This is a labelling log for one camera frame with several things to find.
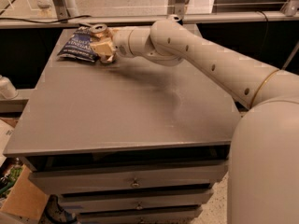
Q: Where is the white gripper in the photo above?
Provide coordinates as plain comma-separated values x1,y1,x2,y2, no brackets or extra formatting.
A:
90,27,135,63

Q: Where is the orange soda can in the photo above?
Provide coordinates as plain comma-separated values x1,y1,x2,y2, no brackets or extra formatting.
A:
90,23,111,38

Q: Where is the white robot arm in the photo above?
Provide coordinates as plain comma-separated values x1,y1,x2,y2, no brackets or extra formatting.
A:
99,20,299,224

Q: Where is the blue chip bag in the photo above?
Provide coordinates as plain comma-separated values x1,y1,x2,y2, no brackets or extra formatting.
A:
58,26,98,62

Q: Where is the blue Pepsi can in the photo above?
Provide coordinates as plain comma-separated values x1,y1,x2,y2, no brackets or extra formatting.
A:
167,14,181,22

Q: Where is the grey drawer cabinet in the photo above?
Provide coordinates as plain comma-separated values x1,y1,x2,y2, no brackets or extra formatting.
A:
5,56,240,224

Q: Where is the white cylindrical object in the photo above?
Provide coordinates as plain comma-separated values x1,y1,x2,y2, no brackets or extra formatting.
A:
0,76,18,99

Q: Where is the cardboard box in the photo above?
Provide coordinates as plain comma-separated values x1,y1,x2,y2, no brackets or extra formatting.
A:
0,166,50,224

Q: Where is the black cable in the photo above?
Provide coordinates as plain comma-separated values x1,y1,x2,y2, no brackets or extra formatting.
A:
0,14,92,24

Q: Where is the metal railing frame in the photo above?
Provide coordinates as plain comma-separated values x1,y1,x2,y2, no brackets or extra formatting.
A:
0,0,299,28

